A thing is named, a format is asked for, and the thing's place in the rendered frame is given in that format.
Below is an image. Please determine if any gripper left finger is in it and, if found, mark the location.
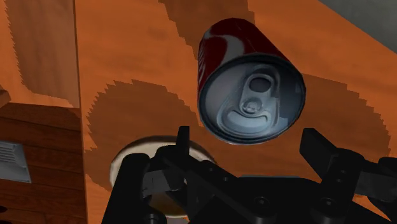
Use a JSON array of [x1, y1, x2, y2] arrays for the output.
[[101, 125, 249, 224]]

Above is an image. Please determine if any white wall vent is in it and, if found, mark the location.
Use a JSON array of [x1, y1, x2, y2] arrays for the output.
[[0, 140, 32, 184]]

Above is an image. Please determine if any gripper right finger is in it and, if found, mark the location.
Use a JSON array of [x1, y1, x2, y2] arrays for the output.
[[299, 127, 397, 224]]

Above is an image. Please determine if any white round plate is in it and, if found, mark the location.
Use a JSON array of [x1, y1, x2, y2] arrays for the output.
[[109, 135, 216, 218]]

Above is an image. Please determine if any red soda can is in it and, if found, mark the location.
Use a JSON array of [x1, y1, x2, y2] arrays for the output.
[[197, 17, 307, 146]]

